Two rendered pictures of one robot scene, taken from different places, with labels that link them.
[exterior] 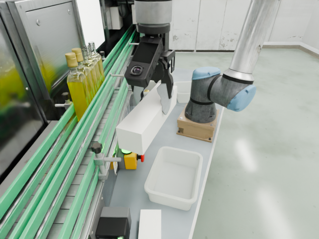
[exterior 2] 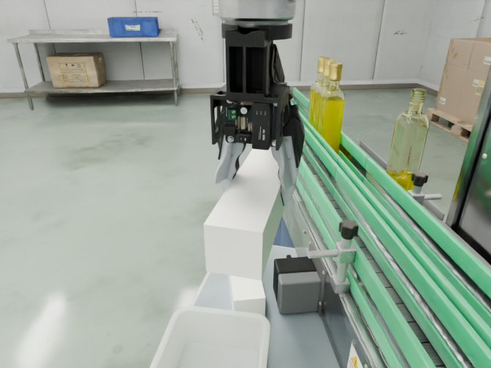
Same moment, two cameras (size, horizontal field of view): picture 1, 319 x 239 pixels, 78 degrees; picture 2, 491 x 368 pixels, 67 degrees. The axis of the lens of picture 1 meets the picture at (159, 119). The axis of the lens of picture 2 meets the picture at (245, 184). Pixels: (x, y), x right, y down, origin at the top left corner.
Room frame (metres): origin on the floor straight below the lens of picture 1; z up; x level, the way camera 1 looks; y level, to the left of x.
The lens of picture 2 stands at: (0.85, -0.05, 1.32)
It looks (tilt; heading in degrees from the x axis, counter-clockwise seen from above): 27 degrees down; 172
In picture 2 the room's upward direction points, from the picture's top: straight up
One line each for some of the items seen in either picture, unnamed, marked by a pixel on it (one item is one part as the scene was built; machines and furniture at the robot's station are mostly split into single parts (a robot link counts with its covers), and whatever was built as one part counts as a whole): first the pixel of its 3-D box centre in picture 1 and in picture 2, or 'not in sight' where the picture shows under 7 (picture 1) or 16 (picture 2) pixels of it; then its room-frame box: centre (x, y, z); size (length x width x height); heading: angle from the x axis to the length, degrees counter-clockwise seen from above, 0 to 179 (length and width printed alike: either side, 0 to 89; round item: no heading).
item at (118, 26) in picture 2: not in sight; (134, 26); (-4.56, -0.80, 0.99); 0.60 x 0.41 x 0.22; 91
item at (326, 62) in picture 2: not in sight; (325, 108); (-0.22, 0.33, 1.02); 0.06 x 0.06 x 0.28; 89
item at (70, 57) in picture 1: (71, 59); not in sight; (0.70, 0.31, 1.14); 0.04 x 0.04 x 0.04
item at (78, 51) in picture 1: (77, 54); not in sight; (0.76, 0.31, 1.14); 0.04 x 0.04 x 0.04
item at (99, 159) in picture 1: (108, 162); (329, 259); (0.40, 0.15, 0.94); 0.07 x 0.04 x 0.13; 89
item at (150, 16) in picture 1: (152, 13); (259, 1); (0.46, 0.02, 1.32); 0.08 x 0.08 x 0.05
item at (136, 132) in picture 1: (151, 113); (258, 198); (0.43, 0.02, 1.09); 0.24 x 0.06 x 0.06; 158
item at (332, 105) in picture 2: not in sight; (331, 113); (-0.16, 0.33, 1.02); 0.06 x 0.06 x 0.28; 89
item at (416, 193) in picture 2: not in sight; (423, 202); (0.24, 0.40, 0.94); 0.07 x 0.04 x 0.13; 89
